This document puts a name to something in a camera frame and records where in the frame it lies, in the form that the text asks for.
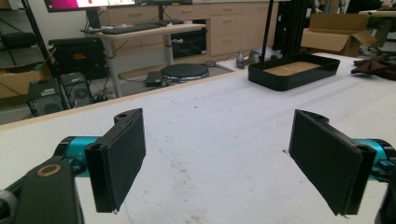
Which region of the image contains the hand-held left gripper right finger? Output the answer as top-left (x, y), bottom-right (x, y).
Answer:
top-left (288, 108), bottom-right (396, 217)

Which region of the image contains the black power adapter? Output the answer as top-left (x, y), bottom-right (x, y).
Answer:
top-left (145, 70), bottom-right (163, 88)

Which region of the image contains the round black disc base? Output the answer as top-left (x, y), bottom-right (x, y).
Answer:
top-left (160, 63), bottom-right (210, 87)

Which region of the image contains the dark maroon cloth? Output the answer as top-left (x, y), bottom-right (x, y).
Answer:
top-left (350, 55), bottom-right (396, 82)

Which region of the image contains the brown cardboard box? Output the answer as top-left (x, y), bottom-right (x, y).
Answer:
top-left (0, 61), bottom-right (52, 100)

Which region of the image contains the black equipment case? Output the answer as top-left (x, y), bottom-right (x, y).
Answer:
top-left (48, 36), bottom-right (108, 80)

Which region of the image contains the black under-desk appliance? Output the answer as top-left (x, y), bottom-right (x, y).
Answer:
top-left (170, 20), bottom-right (207, 59)

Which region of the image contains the black metal stand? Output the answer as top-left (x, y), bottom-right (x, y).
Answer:
top-left (261, 0), bottom-right (275, 63)
top-left (21, 0), bottom-right (71, 110)

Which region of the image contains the computer monitor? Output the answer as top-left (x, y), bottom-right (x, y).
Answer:
top-left (43, 0), bottom-right (136, 30)

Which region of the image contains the black keyboard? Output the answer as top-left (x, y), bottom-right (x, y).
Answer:
top-left (101, 23), bottom-right (162, 35)

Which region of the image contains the black computer tower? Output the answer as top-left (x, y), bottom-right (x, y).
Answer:
top-left (59, 72), bottom-right (93, 109)
top-left (27, 77), bottom-right (65, 118)

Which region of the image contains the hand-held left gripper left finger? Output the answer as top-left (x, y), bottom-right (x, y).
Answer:
top-left (55, 107), bottom-right (147, 215)

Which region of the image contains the wooden drawer cabinet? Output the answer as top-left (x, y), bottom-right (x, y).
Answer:
top-left (106, 2), bottom-right (279, 58)

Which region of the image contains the black rectangular tray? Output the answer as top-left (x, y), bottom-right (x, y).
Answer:
top-left (247, 53), bottom-right (341, 92)

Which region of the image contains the light wooden desk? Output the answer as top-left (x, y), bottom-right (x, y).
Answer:
top-left (81, 23), bottom-right (207, 99)

